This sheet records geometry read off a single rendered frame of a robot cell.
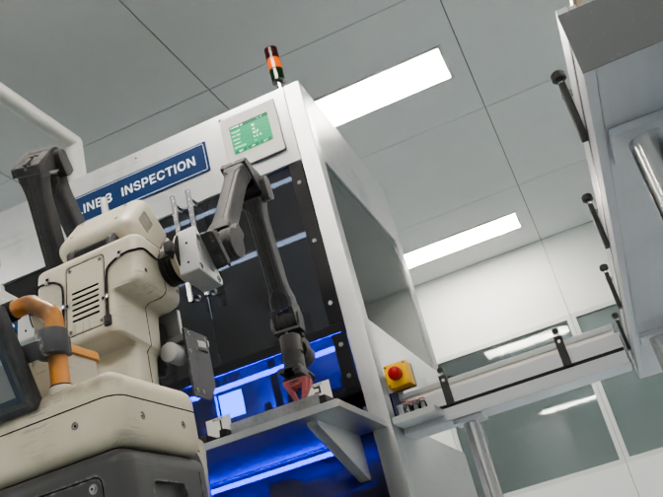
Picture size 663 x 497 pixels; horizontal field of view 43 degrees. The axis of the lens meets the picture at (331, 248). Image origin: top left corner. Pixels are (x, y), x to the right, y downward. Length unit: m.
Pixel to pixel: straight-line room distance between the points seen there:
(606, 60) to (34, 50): 3.29
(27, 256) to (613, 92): 2.59
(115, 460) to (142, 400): 0.12
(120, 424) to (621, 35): 0.89
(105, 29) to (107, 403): 2.77
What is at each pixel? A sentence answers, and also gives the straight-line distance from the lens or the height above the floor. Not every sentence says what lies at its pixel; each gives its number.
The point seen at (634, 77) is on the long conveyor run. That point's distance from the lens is 1.05.
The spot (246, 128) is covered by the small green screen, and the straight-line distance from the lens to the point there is 2.98.
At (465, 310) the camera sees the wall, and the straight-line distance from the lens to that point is 7.37.
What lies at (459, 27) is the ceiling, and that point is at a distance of 4.49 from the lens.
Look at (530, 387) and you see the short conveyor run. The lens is 2.53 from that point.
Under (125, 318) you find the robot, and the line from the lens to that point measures 1.83.
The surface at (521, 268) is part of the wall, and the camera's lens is 7.38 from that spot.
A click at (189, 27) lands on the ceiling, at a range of 4.01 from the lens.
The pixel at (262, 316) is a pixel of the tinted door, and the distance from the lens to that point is 2.72.
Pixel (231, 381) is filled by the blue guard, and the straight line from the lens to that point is 2.71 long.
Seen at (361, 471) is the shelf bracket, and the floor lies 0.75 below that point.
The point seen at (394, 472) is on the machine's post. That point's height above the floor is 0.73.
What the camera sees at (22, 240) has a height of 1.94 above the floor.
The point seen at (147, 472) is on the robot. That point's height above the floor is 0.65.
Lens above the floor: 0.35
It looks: 24 degrees up
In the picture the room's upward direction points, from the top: 15 degrees counter-clockwise
